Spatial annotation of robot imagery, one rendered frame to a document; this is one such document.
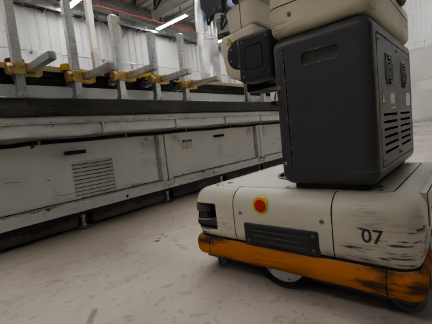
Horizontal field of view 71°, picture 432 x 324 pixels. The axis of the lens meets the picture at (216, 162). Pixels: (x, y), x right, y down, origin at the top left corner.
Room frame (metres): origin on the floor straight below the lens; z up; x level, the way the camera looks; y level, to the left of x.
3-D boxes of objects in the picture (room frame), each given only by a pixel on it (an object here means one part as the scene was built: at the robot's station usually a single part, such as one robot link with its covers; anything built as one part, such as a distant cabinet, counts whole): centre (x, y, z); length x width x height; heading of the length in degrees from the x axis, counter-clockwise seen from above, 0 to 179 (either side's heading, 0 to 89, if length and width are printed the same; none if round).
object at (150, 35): (1.91, 0.32, 0.88); 0.04 x 0.04 x 0.48; 49
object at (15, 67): (1.36, 0.80, 0.83); 0.14 x 0.06 x 0.05; 139
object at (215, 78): (2.10, 0.09, 0.81); 0.43 x 0.03 x 0.04; 49
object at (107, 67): (1.53, 0.58, 0.81); 0.43 x 0.03 x 0.04; 49
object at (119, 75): (1.74, 0.47, 0.83); 0.14 x 0.06 x 0.05; 139
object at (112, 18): (1.72, 0.48, 0.92); 0.04 x 0.04 x 0.48; 49
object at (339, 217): (1.04, -0.35, 0.16); 0.67 x 0.64 x 0.25; 49
